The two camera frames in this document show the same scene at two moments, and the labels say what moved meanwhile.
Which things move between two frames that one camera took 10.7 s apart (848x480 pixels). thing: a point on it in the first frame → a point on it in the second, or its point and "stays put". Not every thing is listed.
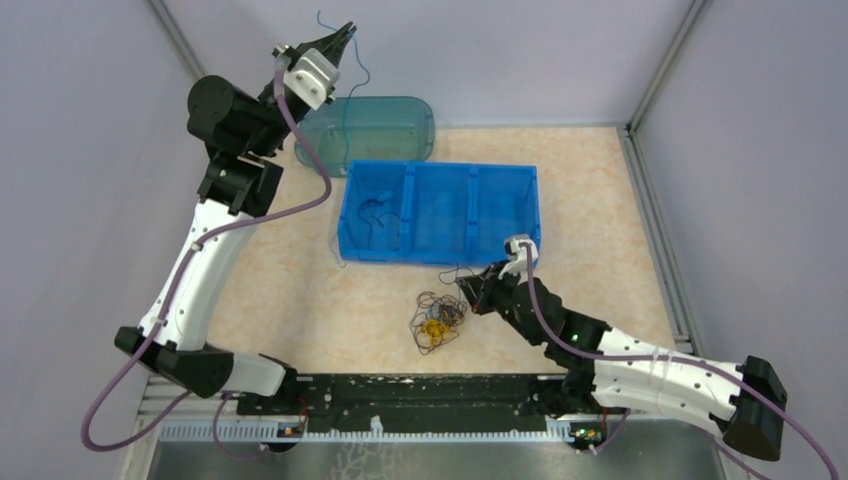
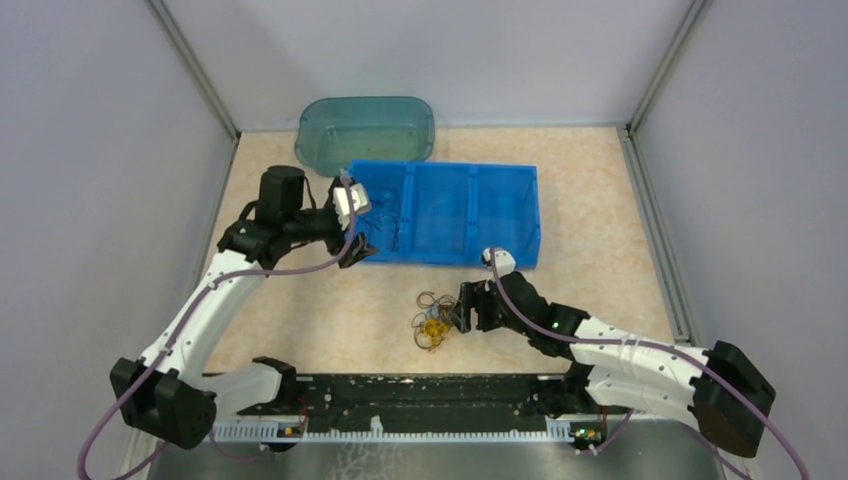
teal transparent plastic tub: (387, 128) stays put
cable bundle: (435, 320) stays put
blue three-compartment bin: (425, 212) stays put
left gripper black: (328, 45) → (358, 249)
